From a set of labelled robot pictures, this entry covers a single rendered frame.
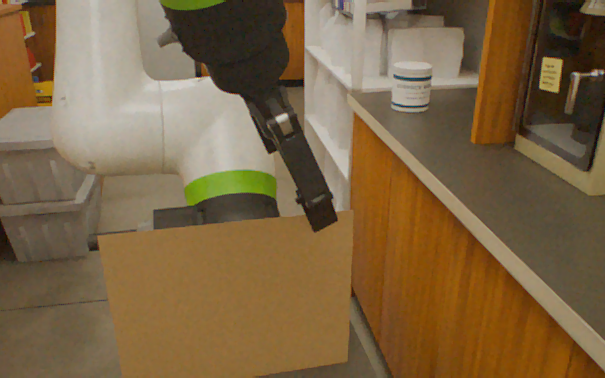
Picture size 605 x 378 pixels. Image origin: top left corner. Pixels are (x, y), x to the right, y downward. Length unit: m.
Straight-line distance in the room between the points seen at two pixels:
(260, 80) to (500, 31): 1.14
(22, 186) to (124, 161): 2.14
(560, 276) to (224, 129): 0.62
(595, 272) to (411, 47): 1.58
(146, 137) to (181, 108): 0.06
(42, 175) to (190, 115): 2.12
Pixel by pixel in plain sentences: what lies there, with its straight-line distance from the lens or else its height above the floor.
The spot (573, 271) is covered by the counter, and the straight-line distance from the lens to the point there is 1.04.
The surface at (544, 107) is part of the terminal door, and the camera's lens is 1.46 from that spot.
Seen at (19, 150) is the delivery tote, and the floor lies 0.61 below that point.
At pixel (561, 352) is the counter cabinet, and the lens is 1.03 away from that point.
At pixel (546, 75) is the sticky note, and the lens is 1.45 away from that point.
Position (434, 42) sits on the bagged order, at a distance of 2.48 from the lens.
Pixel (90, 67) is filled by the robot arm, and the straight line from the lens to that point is 0.72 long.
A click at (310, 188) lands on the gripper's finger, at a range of 0.49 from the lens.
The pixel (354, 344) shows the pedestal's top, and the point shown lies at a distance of 0.78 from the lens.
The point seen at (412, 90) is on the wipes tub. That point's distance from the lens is 1.84.
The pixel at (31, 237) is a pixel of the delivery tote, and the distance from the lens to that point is 2.96.
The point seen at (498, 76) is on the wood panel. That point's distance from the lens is 1.57.
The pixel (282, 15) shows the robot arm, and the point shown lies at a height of 1.40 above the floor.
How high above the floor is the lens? 1.44
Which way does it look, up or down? 24 degrees down
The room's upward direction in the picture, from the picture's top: straight up
